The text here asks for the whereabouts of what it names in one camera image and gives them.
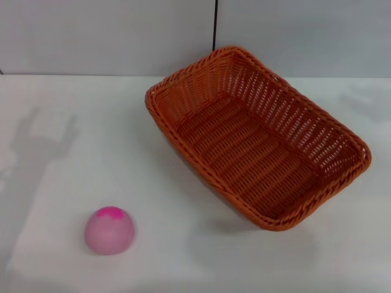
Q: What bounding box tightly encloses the orange woven wicker basket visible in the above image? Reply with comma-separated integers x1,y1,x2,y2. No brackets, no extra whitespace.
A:
144,45,373,233

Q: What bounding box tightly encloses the pink ball with magenta patch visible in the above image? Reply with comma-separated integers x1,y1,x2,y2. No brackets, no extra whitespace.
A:
84,206,137,256

